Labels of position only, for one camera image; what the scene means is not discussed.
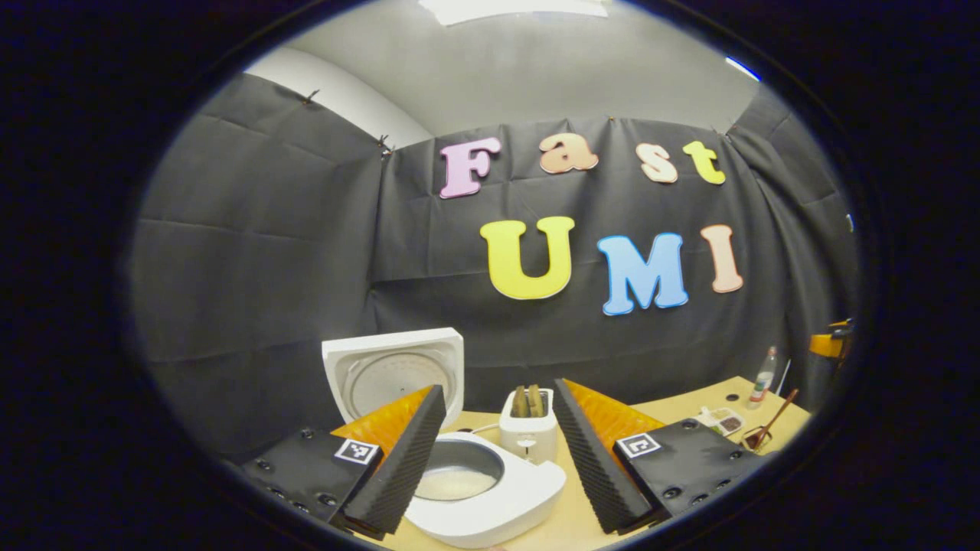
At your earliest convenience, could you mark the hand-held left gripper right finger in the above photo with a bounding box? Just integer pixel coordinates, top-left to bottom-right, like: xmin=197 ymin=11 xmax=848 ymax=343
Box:
xmin=551 ymin=377 xmax=769 ymax=536

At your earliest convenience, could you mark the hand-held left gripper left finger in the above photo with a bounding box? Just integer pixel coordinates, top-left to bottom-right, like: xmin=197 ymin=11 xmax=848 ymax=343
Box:
xmin=230 ymin=383 xmax=448 ymax=541

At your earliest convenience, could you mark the white rice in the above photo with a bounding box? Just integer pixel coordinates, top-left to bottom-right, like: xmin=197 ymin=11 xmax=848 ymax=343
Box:
xmin=417 ymin=465 xmax=500 ymax=503

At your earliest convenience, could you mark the white rice cooker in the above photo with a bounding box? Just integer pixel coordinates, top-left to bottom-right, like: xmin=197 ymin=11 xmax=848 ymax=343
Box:
xmin=322 ymin=328 xmax=568 ymax=549

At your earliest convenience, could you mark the brown wooden spoon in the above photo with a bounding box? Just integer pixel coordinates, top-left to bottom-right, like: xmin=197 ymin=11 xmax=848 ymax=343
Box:
xmin=746 ymin=388 xmax=800 ymax=452

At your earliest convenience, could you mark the white toaster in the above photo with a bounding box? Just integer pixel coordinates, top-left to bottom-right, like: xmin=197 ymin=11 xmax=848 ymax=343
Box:
xmin=499 ymin=385 xmax=560 ymax=466

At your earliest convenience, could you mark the clear plastic water bottle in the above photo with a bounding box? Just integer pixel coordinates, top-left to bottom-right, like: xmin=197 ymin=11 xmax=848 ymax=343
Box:
xmin=749 ymin=346 xmax=779 ymax=409

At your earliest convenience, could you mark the white divided dish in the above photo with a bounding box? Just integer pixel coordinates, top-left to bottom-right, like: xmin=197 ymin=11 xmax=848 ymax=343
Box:
xmin=695 ymin=406 xmax=746 ymax=436

